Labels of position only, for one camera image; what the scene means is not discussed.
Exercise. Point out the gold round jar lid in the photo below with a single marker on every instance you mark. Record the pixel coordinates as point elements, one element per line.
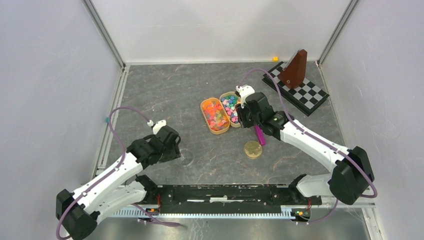
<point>253,149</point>

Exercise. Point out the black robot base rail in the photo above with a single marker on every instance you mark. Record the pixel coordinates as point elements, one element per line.
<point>226,199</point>

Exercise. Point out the clear plastic round jar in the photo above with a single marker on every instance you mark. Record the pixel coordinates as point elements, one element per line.
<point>187,158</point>

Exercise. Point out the black white chessboard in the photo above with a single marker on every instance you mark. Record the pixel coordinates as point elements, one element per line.
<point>308,97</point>

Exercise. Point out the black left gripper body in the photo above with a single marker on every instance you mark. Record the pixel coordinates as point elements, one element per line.
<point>170,153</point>

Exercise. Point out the gold tin of gummy candies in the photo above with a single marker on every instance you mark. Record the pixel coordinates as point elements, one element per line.
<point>215,116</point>

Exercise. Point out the gold tin of star candies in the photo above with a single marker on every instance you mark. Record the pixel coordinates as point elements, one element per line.
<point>229,100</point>

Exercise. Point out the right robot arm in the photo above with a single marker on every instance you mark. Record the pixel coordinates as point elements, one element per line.
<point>349,170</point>

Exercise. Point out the magenta plastic scoop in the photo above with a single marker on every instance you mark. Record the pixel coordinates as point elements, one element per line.
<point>260,135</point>

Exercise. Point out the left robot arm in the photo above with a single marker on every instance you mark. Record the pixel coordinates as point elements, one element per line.
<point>81,210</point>

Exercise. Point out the brown wooden metronome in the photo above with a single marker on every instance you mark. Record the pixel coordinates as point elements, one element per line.
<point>294,72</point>

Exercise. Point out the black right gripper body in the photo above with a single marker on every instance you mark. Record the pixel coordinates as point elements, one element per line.
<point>246,118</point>

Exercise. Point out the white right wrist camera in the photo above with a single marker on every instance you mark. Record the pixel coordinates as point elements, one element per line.
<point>243,92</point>

